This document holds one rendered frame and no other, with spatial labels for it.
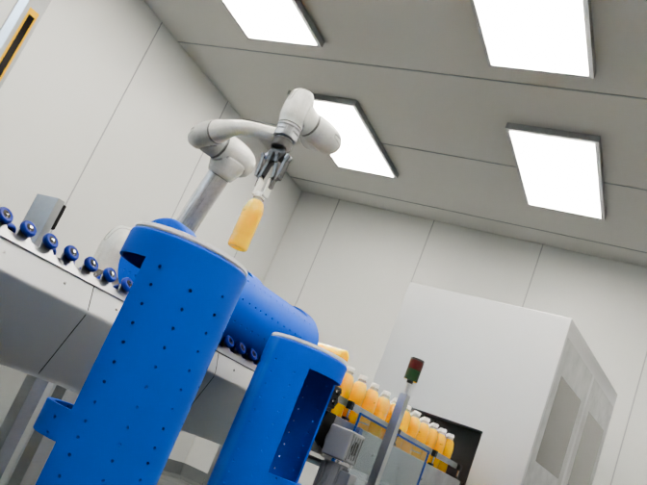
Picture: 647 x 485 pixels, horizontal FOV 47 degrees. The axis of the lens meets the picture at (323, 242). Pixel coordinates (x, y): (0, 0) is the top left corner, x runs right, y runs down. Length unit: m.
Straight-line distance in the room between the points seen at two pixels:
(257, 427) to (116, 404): 0.90
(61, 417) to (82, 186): 4.46
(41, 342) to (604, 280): 5.95
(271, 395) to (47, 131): 3.68
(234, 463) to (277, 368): 0.32
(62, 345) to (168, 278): 0.66
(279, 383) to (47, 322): 0.74
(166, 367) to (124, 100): 4.71
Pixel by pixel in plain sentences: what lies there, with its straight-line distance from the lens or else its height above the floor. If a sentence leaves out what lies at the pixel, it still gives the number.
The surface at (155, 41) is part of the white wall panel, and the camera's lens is 6.34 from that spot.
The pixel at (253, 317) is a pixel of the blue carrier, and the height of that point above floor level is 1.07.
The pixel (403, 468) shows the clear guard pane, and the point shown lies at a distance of 3.65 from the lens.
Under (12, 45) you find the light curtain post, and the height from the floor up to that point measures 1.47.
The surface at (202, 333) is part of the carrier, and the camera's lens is 1.59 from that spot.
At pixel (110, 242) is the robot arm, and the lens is 3.13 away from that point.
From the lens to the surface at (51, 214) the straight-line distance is 2.11.
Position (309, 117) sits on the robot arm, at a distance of 2.73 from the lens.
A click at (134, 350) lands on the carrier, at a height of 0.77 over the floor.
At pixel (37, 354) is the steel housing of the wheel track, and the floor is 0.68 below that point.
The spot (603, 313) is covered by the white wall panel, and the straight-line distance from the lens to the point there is 7.25.
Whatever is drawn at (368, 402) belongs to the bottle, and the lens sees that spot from 3.42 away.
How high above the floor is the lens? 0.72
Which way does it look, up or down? 15 degrees up
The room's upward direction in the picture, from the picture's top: 23 degrees clockwise
